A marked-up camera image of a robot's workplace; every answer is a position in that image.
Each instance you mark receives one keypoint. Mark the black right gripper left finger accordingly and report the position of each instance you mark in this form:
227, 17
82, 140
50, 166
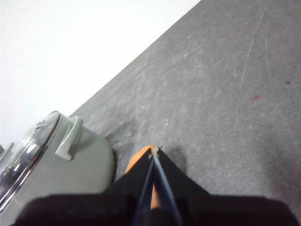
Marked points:
98, 207

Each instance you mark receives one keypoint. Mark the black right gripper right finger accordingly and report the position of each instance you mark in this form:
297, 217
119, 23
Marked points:
207, 209

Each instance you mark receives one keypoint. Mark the brown potato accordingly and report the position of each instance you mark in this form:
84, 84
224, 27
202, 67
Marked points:
138, 156

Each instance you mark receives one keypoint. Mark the glass lid with green knob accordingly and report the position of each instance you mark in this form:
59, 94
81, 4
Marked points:
23, 153

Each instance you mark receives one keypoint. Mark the pale green electric cooking pot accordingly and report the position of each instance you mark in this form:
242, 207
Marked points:
89, 162

